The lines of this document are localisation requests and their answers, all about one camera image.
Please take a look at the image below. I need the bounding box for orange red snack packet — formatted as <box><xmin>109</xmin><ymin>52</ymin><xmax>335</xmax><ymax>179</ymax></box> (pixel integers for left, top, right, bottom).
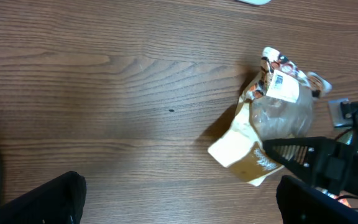
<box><xmin>317</xmin><ymin>188</ymin><xmax>351</xmax><ymax>208</ymax></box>

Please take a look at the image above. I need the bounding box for white barcode scanner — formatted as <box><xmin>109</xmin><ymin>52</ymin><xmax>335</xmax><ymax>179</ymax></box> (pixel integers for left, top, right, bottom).
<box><xmin>238</xmin><ymin>0</ymin><xmax>271</xmax><ymax>6</ymax></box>

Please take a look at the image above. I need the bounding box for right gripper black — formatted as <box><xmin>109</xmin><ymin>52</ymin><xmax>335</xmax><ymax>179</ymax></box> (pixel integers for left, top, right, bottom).
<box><xmin>262</xmin><ymin>102</ymin><xmax>358</xmax><ymax>196</ymax></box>

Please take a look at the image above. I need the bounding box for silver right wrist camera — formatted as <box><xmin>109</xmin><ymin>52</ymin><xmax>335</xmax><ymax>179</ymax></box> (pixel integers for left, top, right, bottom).
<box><xmin>328</xmin><ymin>98</ymin><xmax>352</xmax><ymax>129</ymax></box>

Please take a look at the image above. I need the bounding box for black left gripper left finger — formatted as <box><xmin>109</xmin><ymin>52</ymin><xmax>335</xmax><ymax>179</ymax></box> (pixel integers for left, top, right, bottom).
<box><xmin>0</xmin><ymin>171</ymin><xmax>86</xmax><ymax>224</ymax></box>

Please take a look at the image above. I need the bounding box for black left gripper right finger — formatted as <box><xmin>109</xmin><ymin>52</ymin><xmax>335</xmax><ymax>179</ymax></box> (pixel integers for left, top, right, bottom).
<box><xmin>276</xmin><ymin>175</ymin><xmax>358</xmax><ymax>224</ymax></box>

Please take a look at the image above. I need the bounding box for brown white snack pouch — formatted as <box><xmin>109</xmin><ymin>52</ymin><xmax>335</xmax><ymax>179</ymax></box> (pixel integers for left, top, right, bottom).
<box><xmin>208</xmin><ymin>47</ymin><xmax>332</xmax><ymax>187</ymax></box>

